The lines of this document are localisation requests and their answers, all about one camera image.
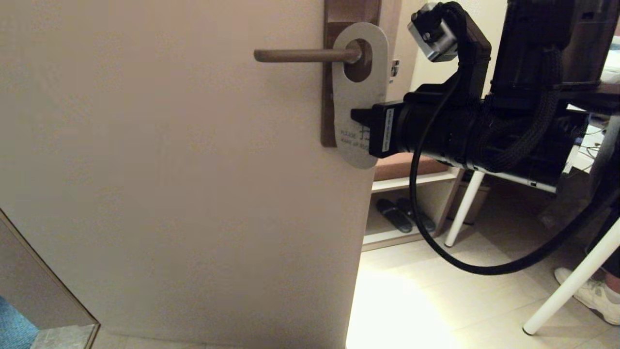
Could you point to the dark grey slipper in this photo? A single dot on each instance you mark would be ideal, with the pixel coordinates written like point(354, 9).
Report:
point(407, 206)
point(393, 216)

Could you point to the terracotta seat cushion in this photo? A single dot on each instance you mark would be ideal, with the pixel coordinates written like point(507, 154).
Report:
point(402, 168)

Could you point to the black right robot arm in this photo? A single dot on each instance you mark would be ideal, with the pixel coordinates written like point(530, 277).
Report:
point(533, 39)

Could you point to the person leg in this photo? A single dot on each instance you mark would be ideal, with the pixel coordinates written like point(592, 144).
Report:
point(612, 257)

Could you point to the cream shelf cabinet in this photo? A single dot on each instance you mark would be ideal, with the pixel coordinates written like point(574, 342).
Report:
point(411, 183)

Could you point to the beige door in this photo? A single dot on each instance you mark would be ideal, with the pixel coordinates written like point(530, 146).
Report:
point(145, 169)

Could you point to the white door hanger sign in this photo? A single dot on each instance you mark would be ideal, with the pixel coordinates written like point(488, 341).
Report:
point(349, 97)

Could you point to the white sneaker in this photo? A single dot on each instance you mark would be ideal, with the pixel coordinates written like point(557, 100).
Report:
point(593, 295)

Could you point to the beige trash bin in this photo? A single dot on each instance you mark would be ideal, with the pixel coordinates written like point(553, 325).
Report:
point(477, 203)

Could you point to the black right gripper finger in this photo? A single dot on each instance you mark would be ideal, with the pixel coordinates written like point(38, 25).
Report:
point(361, 117)

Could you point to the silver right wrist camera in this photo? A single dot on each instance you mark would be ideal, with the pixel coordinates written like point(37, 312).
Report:
point(433, 36)

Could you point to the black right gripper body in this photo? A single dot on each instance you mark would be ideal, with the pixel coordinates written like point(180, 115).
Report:
point(436, 126)

